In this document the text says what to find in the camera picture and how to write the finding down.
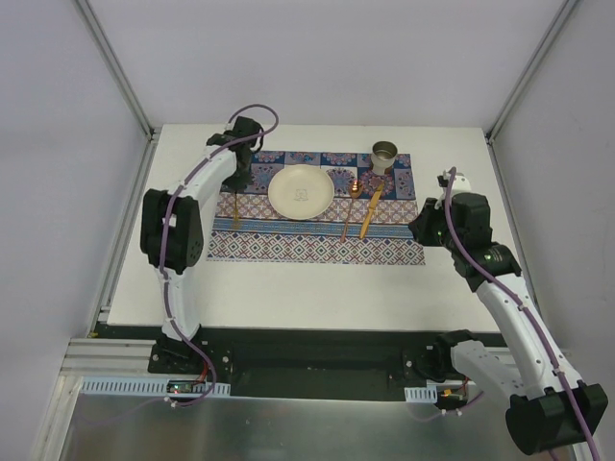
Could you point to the gold fork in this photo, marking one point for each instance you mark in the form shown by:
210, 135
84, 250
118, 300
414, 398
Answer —
236, 218

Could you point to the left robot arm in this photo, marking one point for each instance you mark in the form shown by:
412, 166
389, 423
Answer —
172, 234

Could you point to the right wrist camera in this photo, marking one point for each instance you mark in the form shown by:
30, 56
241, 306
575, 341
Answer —
451, 186

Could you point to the aluminium frame post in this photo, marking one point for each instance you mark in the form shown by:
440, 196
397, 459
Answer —
103, 44
563, 15

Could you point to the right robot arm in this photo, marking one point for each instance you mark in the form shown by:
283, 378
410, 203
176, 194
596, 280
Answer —
547, 405

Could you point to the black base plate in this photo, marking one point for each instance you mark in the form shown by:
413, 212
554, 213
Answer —
314, 364

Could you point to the patterned cloth placemat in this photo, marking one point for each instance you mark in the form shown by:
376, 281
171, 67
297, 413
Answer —
266, 236

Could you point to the left aluminium frame post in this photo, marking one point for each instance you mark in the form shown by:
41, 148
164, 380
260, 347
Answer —
103, 44

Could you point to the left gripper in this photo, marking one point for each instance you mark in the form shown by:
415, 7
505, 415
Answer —
242, 172

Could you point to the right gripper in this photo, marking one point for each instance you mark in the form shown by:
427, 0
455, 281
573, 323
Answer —
422, 229

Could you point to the right aluminium frame post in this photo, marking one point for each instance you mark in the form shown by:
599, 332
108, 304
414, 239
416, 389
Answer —
563, 15

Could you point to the copper spoon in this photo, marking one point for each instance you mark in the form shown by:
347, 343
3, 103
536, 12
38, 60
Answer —
355, 191

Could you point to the cream plate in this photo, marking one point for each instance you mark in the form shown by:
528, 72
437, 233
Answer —
300, 192

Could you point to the gold knife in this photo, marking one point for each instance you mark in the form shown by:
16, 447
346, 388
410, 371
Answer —
370, 211

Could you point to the metal cup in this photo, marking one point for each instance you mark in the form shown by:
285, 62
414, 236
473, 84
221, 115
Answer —
383, 156

